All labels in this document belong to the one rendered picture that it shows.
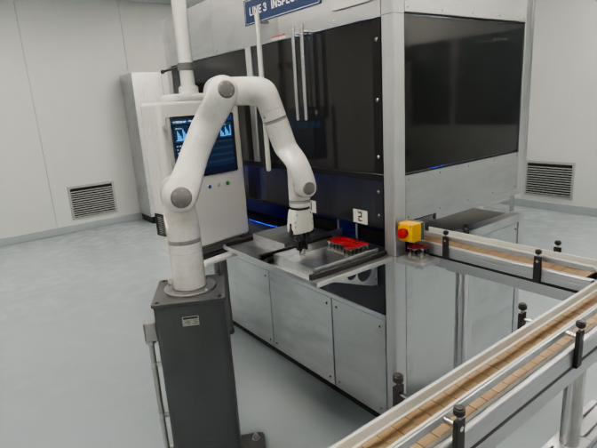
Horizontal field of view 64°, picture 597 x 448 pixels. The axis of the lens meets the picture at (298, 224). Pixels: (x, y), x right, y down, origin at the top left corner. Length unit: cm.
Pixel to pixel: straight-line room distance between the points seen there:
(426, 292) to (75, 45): 582
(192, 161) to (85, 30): 554
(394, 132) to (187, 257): 89
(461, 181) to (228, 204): 121
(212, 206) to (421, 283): 114
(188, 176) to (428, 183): 98
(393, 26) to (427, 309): 119
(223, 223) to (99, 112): 463
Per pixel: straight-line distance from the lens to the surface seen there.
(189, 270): 176
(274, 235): 236
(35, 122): 689
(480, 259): 186
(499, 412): 105
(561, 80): 659
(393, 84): 187
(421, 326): 223
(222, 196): 260
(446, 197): 217
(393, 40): 188
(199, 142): 169
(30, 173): 689
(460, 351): 212
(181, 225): 173
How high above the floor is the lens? 151
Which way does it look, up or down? 14 degrees down
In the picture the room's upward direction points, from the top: 4 degrees counter-clockwise
